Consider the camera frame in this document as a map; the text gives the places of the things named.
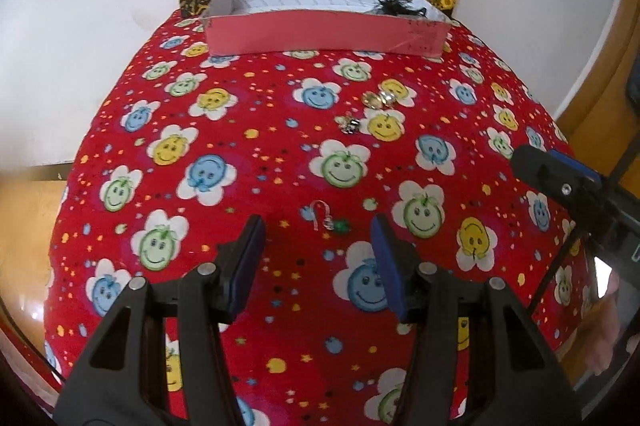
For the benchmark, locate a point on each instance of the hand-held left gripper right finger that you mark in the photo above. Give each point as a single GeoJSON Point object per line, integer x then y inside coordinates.
{"type": "Point", "coordinates": [387, 266]}

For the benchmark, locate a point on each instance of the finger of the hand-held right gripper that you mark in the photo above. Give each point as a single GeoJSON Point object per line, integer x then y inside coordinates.
{"type": "Point", "coordinates": [540, 171]}
{"type": "Point", "coordinates": [575, 165]}

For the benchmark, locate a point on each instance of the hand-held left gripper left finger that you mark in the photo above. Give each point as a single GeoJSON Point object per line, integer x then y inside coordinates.
{"type": "Point", "coordinates": [248, 256]}

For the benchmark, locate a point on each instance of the green hook earring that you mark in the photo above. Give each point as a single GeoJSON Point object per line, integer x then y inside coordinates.
{"type": "Point", "coordinates": [341, 227]}

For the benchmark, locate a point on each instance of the black feather hair accessory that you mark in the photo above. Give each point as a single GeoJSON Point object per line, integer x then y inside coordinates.
{"type": "Point", "coordinates": [391, 4]}

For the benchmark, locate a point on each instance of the pink cardboard box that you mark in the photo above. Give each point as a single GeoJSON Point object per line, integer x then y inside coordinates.
{"type": "Point", "coordinates": [310, 31]}

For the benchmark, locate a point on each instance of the person's right hand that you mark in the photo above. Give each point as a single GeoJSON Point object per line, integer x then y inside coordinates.
{"type": "Point", "coordinates": [605, 336]}

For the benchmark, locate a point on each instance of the wooden door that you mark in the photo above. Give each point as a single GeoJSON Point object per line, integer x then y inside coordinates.
{"type": "Point", "coordinates": [600, 71]}

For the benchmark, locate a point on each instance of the red smiley flower cloth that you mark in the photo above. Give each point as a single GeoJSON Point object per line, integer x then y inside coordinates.
{"type": "Point", "coordinates": [260, 146]}

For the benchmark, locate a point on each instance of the small dark flower earring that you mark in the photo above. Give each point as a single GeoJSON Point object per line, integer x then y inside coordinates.
{"type": "Point", "coordinates": [350, 125]}

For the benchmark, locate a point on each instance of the gold earring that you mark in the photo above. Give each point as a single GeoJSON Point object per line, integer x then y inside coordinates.
{"type": "Point", "coordinates": [372, 99]}

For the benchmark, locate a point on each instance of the silver earring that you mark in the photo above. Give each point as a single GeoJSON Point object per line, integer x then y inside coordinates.
{"type": "Point", "coordinates": [388, 96]}

